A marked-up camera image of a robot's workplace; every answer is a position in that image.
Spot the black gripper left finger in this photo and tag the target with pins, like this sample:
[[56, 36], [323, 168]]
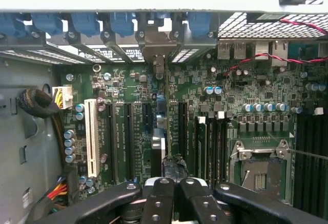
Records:
[[161, 203]]

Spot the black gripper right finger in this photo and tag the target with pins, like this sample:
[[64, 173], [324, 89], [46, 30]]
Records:
[[202, 206]]

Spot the black ram slot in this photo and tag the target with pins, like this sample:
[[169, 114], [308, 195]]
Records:
[[212, 152], [222, 147]]

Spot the metal cpu socket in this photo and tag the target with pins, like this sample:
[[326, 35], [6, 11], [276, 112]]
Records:
[[258, 162]]

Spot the long black expansion slot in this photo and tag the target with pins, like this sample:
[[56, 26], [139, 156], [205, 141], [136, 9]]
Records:
[[129, 139], [111, 142], [182, 129]]

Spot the short black expansion slot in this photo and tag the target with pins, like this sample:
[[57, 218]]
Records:
[[146, 116]]

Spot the white expansion slot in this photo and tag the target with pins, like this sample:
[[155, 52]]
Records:
[[92, 137]]

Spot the bank of black ram slots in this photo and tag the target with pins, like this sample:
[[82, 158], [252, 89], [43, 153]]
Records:
[[311, 172]]

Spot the thin metal locking lever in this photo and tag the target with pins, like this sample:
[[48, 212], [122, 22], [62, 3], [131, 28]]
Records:
[[307, 154]]

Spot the green motherboard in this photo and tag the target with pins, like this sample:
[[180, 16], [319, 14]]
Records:
[[133, 85]]

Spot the white power connector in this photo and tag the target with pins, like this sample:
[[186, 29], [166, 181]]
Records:
[[64, 96]]

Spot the grey metal pc case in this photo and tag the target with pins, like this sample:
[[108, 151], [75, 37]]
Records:
[[28, 137]]

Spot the perforated metal slot cover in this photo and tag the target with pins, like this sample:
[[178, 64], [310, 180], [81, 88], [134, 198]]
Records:
[[184, 55], [59, 56], [23, 56]]

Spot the silver usb port block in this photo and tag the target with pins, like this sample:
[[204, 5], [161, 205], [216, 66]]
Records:
[[230, 50]]

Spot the silver ethernet port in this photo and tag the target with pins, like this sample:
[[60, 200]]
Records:
[[261, 50], [279, 52]]

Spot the blue slot retention clip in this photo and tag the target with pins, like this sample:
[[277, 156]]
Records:
[[47, 24], [10, 25], [121, 25], [84, 25], [200, 25]]

